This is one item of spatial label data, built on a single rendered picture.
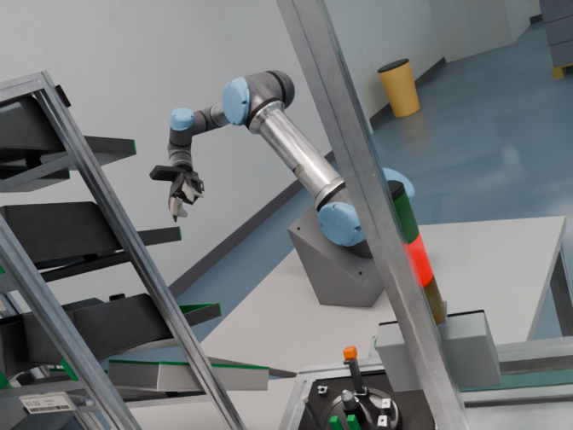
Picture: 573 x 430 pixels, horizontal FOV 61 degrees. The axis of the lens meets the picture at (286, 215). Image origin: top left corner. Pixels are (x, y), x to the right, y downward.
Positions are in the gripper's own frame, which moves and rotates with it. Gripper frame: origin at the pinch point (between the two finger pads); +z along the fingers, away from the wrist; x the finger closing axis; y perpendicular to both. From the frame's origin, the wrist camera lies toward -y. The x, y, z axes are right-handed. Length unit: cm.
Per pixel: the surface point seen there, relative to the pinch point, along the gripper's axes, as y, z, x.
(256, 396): 16, 56, 1
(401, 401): 12, 77, -38
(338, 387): 10, 70, -27
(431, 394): -13, 89, -56
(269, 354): 23.6, 43.8, 0.9
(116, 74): 27, -261, 97
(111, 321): -34, 65, -26
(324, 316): 35, 37, -12
